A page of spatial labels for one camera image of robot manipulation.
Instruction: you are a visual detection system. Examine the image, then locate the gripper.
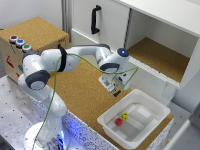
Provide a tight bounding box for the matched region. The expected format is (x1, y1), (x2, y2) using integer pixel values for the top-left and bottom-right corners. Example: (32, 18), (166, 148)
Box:
(100, 71), (129, 94)

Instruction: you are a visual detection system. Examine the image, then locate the yellow block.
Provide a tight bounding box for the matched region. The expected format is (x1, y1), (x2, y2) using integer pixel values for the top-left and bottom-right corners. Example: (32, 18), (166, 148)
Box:
(121, 112), (130, 121)

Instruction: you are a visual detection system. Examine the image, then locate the pink block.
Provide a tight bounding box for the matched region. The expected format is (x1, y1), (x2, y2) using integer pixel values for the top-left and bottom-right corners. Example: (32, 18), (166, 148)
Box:
(114, 117), (124, 127)

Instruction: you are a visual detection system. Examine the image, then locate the white plastic box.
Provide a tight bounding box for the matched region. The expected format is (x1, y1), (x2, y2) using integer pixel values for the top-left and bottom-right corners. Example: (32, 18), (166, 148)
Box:
(96, 88), (172, 150)

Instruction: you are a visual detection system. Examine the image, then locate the wooden drawer box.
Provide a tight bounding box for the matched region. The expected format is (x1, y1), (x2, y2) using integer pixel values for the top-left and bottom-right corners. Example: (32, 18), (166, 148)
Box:
(0, 16), (71, 84)

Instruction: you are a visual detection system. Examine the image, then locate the white sliding door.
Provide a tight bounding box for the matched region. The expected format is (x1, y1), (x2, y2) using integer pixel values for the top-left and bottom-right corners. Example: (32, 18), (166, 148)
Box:
(70, 0), (131, 51)

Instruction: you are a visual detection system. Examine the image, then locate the white cabinet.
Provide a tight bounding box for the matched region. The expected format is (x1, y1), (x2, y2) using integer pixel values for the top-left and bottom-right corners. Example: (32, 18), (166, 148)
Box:
(68, 0), (200, 105)

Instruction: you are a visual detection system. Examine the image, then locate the green button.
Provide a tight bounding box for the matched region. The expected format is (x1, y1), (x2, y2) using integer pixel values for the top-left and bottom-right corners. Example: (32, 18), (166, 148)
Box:
(21, 43), (33, 53)

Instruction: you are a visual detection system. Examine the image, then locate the blue button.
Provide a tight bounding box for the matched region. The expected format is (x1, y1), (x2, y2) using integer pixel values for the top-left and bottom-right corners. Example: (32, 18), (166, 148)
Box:
(15, 38), (26, 48)

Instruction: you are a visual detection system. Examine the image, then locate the red button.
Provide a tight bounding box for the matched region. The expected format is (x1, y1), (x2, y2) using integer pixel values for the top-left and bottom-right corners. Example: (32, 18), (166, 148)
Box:
(9, 34), (19, 44)

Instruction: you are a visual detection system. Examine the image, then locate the green cable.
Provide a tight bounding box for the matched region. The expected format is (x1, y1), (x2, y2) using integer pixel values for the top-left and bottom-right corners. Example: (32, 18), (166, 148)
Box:
(31, 53), (139, 150)

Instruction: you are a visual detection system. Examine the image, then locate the black door handle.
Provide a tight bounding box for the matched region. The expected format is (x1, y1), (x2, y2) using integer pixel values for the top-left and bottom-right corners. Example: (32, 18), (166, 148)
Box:
(90, 4), (102, 35)

